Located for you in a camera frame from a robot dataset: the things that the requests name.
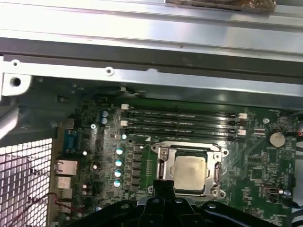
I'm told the green motherboard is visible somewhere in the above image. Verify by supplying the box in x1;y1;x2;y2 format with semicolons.
48;96;303;227

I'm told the silver coin battery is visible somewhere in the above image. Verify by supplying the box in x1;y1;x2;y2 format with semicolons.
268;131;286;148

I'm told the grey metal PC case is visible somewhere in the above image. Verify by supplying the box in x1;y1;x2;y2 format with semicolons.
0;44;303;227

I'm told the RAM slot with white clips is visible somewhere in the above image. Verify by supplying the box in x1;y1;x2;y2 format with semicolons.
120;103;248;121
120;119;248;137

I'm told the blue serial port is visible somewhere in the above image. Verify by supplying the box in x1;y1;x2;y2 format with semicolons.
63;131;78;153

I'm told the silver metal port block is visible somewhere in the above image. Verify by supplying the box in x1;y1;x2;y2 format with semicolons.
54;159;78;176
56;176;72;190
56;189;73;199

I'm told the thin wire locking lever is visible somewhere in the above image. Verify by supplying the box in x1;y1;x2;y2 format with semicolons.
163;140;222;148
175;191;221;198

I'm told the silver green CPU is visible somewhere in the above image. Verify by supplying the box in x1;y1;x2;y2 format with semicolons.
173;155;212;192

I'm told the thin red wire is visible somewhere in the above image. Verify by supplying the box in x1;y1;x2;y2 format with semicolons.
9;192;85;227

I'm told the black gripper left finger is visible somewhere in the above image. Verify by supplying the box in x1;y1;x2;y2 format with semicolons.
66;179;166;227

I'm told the RAM slot with black clips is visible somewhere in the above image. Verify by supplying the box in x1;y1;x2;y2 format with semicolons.
127;113;240;128
126;129;240;142

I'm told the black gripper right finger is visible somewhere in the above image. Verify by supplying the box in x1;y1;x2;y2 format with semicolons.
165;180;270;227

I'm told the CPU socket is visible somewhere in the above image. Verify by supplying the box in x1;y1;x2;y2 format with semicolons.
147;140;230;199

